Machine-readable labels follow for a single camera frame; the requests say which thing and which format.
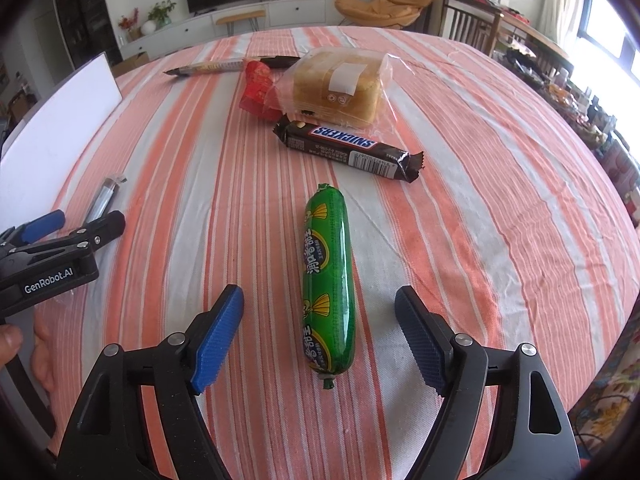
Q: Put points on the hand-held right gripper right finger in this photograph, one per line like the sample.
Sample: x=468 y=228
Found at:
x=425 y=345

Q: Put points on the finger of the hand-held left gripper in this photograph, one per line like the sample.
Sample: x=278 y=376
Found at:
x=45 y=222
x=105 y=227

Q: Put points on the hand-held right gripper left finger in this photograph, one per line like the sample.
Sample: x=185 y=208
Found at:
x=217 y=340

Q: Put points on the silver stick snack packet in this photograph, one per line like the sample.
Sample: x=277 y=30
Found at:
x=102 y=200

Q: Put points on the white cardboard box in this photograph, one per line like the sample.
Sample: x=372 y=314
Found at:
x=60 y=110

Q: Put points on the green sausage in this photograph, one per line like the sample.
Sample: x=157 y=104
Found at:
x=327 y=285

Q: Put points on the bagged bread loaf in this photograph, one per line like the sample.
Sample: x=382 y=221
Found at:
x=340 y=90

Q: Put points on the person's left hand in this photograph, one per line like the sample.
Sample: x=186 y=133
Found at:
x=10 y=345

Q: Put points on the orange striped tablecloth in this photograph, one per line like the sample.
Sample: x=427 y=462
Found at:
x=450 y=260

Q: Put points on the wooden side chair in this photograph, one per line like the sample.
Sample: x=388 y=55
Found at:
x=22 y=105

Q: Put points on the brown cardboard box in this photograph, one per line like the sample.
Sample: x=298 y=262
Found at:
x=130 y=63

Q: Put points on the floral printed cushion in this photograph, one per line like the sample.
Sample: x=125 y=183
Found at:
x=610 y=400

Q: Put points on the long yellow patterned snack stick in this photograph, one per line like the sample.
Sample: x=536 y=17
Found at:
x=220 y=66

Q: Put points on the white round vase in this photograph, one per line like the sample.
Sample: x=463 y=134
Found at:
x=148 y=28

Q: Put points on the red flower arrangement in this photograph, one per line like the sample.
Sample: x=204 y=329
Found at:
x=127 y=22

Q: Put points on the red snack packet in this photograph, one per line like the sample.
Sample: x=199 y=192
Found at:
x=255 y=85

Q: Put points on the dark brown chocolate bar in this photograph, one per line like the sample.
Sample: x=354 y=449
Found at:
x=345 y=147

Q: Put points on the dark tall cabinet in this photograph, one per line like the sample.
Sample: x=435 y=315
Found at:
x=80 y=5

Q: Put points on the green flowering plant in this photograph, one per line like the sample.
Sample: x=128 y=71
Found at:
x=161 y=12

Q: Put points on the wooden bench with metal legs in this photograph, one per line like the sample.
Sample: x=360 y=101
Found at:
x=240 y=15

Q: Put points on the group of jars and bottles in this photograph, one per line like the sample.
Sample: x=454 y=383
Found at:
x=590 y=115

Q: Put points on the white television cabinet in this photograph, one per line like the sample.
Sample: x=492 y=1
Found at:
x=295 y=10

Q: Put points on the wooden dining table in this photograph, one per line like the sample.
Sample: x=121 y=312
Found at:
x=535 y=30

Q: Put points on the yellow lounge chair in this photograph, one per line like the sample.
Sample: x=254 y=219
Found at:
x=380 y=5

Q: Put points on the dark framed window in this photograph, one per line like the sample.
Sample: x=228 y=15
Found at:
x=607 y=30

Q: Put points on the white sheer curtain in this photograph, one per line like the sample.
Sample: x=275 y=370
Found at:
x=557 y=0

